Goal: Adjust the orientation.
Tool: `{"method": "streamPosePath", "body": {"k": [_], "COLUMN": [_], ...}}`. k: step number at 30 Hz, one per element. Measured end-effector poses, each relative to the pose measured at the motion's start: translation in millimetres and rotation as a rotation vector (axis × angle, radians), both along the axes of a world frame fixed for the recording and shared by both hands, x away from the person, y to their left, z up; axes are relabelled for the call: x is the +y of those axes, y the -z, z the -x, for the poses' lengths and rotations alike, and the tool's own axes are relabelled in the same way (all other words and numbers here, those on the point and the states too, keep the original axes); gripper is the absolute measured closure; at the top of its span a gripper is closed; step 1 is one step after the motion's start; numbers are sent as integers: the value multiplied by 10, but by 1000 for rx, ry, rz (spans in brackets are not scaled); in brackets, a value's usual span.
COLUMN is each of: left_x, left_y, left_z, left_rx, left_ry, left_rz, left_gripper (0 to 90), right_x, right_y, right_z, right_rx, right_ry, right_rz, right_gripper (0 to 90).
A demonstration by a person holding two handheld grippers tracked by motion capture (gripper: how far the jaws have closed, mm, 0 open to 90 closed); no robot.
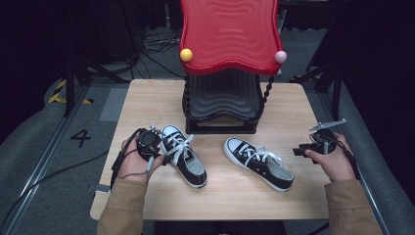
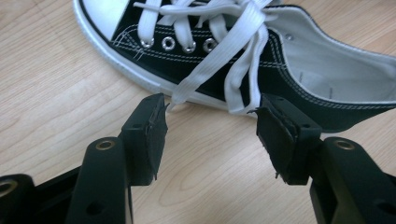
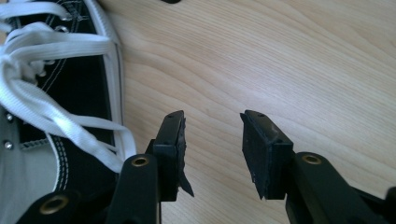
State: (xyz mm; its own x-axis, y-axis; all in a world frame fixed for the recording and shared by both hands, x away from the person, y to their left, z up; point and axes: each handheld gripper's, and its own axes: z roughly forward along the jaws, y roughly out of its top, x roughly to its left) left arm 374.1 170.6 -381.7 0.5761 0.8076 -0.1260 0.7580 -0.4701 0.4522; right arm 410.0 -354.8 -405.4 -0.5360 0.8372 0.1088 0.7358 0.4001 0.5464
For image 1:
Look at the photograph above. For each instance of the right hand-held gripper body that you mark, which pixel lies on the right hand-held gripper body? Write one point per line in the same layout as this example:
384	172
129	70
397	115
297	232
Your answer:
323	143

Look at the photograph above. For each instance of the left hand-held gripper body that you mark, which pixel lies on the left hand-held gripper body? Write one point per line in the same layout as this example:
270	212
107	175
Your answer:
148	142

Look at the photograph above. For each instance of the black white canvas sneaker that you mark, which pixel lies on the black white canvas sneaker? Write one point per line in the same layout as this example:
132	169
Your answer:
261	163
191	166

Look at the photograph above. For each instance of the red and black shoe rack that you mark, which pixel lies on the red and black shoe rack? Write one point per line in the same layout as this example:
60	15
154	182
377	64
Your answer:
228	32

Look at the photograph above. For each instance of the person's right hand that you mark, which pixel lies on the person's right hand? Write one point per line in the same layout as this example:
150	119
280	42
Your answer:
336	163

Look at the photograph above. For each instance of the person's left hand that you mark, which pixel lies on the person's left hand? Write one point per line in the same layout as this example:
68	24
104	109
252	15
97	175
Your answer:
133	164

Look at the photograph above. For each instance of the black metal stand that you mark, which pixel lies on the black metal stand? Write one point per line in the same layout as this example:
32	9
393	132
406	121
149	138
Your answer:
69	91
336	98

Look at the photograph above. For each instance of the grey tape strip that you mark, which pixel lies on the grey tape strip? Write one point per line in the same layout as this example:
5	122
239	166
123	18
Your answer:
101	188

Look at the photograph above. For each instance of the pink ball knob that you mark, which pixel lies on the pink ball knob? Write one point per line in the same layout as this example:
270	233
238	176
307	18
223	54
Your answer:
280	56

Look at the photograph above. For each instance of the yellow ball knob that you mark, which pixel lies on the yellow ball knob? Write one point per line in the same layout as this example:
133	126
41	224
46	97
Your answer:
186	55

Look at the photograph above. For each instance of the metal floor rail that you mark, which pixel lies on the metal floor rail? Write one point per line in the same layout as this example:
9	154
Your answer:
380	215
42	166

